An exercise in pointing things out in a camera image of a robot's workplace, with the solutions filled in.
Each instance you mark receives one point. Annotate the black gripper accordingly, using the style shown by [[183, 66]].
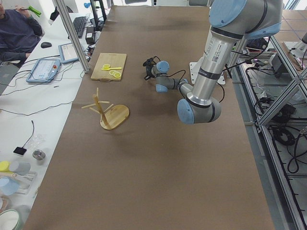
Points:
[[148, 71]]

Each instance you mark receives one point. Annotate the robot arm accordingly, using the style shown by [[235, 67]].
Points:
[[231, 20]]

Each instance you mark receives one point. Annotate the wooden cup rack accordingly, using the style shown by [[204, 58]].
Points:
[[112, 116]]

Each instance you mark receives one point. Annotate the steel cup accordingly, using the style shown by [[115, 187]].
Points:
[[39, 156]]

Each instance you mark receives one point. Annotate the grey cup on rack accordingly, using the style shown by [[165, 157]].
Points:
[[20, 167]]

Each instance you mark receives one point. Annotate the yellow cup on rack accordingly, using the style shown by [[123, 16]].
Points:
[[4, 166]]

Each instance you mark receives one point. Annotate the yellow plastic knife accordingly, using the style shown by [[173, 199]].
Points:
[[117, 68]]

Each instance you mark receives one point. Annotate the bamboo cutting board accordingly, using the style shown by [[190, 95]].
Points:
[[115, 60]]

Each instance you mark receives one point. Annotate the black power adapter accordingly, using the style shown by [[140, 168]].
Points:
[[90, 35]]

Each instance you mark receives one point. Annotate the teach pendant far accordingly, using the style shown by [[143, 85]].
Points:
[[67, 53]]

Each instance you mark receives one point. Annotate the teach pendant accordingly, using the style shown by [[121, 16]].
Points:
[[44, 70], [67, 53]]

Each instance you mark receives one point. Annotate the black keyboard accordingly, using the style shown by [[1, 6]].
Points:
[[79, 25]]

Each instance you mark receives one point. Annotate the teach pendant near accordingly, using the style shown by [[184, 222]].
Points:
[[44, 70]]

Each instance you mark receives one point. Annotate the black computer mouse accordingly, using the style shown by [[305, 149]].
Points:
[[46, 45]]

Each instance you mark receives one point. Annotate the person in navy sweater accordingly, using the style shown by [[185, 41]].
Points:
[[20, 33]]

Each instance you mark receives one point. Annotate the green grabber tool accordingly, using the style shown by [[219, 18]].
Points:
[[32, 9]]

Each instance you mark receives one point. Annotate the small black pad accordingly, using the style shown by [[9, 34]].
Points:
[[20, 151]]

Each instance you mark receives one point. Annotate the green rimmed bowl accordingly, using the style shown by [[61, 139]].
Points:
[[10, 220]]

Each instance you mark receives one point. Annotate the white pedestal column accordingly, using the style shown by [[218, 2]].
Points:
[[195, 72]]

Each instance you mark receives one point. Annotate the aluminium frame post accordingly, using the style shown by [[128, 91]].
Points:
[[65, 17]]

